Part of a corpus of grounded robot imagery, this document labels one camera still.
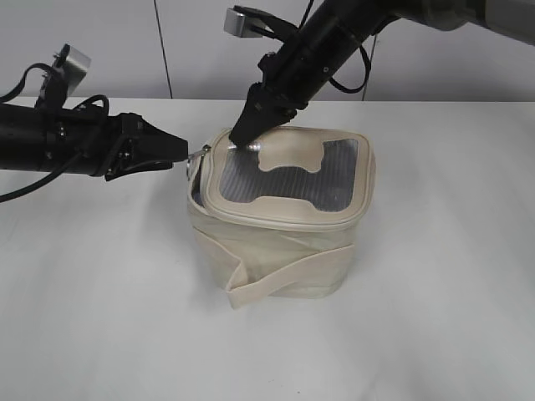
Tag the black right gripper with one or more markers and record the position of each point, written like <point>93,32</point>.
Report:
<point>290,78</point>

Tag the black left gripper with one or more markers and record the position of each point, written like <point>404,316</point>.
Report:
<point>126,144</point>

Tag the silver zipper ring pull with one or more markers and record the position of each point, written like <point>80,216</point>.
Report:
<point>193,157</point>

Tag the cream canvas zipper bag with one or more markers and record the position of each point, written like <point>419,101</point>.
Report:
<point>278,218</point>

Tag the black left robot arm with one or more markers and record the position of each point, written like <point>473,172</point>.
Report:
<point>39,140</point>

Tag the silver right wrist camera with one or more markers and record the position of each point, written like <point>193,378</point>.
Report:
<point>240,25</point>

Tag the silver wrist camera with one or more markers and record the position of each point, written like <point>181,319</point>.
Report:
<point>240,25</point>
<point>72,65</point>

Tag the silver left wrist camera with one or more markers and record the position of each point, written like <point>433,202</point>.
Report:
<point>72,65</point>

